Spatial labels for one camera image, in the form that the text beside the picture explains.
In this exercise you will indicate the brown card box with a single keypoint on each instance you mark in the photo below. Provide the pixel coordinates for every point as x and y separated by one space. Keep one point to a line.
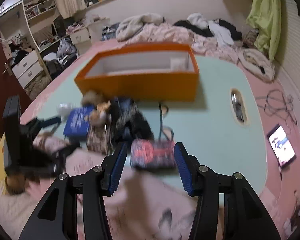
97 140

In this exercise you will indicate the orange cardboard box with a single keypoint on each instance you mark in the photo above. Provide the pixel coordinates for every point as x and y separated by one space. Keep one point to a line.
140 85

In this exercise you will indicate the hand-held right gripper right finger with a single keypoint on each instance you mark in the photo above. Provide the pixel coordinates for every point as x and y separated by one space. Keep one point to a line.
183 172

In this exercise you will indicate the lit smartphone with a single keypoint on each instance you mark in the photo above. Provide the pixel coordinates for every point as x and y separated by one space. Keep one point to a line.
281 145

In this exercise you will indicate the white furry pompom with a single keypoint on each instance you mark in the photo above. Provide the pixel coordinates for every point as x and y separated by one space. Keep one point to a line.
65 110

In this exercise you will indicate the beige clothes pile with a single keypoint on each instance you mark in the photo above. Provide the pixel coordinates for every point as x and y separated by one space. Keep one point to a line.
255 60

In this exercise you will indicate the small doll figure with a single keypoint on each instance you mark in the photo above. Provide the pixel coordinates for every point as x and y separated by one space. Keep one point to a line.
101 110

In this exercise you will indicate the light green hanging cloth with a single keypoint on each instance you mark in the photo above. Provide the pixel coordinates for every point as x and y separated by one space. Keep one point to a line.
265 17

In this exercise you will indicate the white fleece garment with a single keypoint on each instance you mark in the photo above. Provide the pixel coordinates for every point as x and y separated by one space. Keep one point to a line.
135 26

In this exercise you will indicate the white drawer unit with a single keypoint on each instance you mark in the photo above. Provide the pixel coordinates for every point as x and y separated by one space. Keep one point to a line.
27 67

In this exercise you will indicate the white shelf unit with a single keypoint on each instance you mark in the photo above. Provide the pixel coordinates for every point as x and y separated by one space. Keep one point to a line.
27 7

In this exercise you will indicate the white louvered closet door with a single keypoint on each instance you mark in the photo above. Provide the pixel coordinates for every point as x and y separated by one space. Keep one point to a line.
295 55

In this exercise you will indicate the dark satin lace cloth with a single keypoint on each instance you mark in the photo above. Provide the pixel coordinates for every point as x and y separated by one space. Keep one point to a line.
130 120

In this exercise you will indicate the pink bed sheet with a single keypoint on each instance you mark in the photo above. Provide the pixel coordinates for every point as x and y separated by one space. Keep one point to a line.
260 97

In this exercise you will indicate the blue tin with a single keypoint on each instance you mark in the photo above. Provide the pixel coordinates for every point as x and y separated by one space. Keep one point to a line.
77 122

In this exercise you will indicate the black garment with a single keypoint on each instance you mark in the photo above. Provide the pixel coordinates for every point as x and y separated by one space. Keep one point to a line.
230 28

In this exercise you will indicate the dark striped clothes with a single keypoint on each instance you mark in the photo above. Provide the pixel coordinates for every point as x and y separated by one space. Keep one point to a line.
110 32

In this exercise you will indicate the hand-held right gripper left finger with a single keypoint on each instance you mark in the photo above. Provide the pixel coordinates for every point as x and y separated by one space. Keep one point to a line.
117 170

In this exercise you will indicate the red patterned pouch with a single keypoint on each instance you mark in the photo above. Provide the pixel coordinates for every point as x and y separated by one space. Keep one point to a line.
152 155

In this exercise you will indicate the dark red door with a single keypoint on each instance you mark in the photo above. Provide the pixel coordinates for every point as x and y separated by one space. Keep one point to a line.
0 85

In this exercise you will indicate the small white drawer cabinet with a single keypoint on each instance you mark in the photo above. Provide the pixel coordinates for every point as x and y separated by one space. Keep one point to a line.
80 37

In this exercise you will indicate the mint green desktop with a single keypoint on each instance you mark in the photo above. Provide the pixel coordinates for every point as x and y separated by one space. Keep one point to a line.
210 130

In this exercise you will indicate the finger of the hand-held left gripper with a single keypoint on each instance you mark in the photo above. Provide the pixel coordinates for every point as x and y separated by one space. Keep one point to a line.
50 122
67 150

